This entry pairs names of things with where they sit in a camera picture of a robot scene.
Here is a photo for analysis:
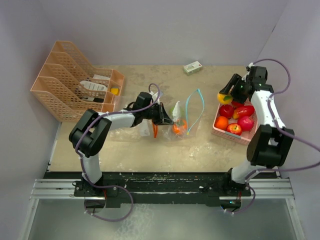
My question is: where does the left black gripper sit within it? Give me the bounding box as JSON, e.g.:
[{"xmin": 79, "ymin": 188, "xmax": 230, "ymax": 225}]
[{"xmin": 142, "ymin": 102, "xmax": 173, "ymax": 126}]

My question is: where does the fake yellow orange fruit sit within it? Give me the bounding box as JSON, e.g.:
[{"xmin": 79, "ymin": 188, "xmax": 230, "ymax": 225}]
[{"xmin": 217, "ymin": 93, "xmax": 233, "ymax": 105}]

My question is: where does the fake orange persimmon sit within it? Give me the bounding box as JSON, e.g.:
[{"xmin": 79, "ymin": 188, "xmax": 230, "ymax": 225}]
[{"xmin": 172, "ymin": 118, "xmax": 188, "ymax": 135}]

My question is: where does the red fake apple one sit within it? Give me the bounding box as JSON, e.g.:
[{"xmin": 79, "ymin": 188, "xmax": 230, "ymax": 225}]
[{"xmin": 231, "ymin": 100, "xmax": 245, "ymax": 108}]

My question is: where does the zip bag of mixed fruit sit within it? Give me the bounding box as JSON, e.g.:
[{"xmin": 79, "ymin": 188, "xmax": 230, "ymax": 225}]
[{"xmin": 162, "ymin": 88, "xmax": 205, "ymax": 142}]

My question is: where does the red fake apple two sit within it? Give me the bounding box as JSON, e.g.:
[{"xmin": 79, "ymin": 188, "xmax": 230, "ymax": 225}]
[{"xmin": 218, "ymin": 104, "xmax": 235, "ymax": 119}]

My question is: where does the zip bag of red apples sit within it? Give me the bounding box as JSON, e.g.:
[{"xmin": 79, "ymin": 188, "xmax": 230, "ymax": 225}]
[{"xmin": 109, "ymin": 119, "xmax": 160, "ymax": 143}]

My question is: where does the fake orange tangerine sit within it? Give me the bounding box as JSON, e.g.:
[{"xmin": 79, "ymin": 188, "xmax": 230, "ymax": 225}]
[{"xmin": 214, "ymin": 116, "xmax": 229, "ymax": 131}]

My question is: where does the red fake apple three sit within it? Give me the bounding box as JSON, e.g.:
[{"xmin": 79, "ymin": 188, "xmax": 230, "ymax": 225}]
[{"xmin": 237, "ymin": 116, "xmax": 255, "ymax": 132}]

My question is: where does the pink perforated plastic basket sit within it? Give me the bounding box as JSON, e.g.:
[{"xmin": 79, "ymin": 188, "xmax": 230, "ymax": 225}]
[{"xmin": 212, "ymin": 95, "xmax": 258, "ymax": 145}]

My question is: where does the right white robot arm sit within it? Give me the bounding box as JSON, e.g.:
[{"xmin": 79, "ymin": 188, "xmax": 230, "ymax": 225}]
[{"xmin": 220, "ymin": 64, "xmax": 295, "ymax": 196}]

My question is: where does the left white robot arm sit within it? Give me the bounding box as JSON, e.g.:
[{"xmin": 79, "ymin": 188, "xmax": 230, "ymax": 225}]
[{"xmin": 68, "ymin": 92, "xmax": 174, "ymax": 196}]

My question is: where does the small white red box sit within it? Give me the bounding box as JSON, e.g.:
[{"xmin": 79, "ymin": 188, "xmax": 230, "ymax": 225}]
[{"xmin": 183, "ymin": 61, "xmax": 203, "ymax": 76}]

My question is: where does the yellow eraser block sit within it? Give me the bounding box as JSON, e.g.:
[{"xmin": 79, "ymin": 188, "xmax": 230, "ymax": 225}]
[{"xmin": 110, "ymin": 87, "xmax": 120, "ymax": 96}]

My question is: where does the white packet in organizer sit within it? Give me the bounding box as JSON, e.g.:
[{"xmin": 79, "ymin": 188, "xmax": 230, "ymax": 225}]
[{"xmin": 80, "ymin": 74, "xmax": 110, "ymax": 92}]

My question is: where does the orange desk file organizer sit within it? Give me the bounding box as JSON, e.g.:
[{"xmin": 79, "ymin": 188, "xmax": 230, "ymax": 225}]
[{"xmin": 30, "ymin": 40, "xmax": 125, "ymax": 122}]

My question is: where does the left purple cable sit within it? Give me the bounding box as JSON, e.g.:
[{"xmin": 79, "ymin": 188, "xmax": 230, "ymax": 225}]
[{"xmin": 74, "ymin": 83, "xmax": 161, "ymax": 222}]

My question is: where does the purple cable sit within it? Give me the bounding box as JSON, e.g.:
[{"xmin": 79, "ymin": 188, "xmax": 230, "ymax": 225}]
[
  {"xmin": 224, "ymin": 58, "xmax": 320, "ymax": 216},
  {"xmin": 74, "ymin": 83, "xmax": 161, "ymax": 222}
]

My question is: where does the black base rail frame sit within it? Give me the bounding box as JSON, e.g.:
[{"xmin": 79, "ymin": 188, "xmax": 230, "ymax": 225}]
[{"xmin": 31, "ymin": 172, "xmax": 294, "ymax": 210}]

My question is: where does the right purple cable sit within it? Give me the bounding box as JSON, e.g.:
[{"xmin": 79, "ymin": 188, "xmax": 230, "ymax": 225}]
[{"xmin": 224, "ymin": 58, "xmax": 320, "ymax": 216}]

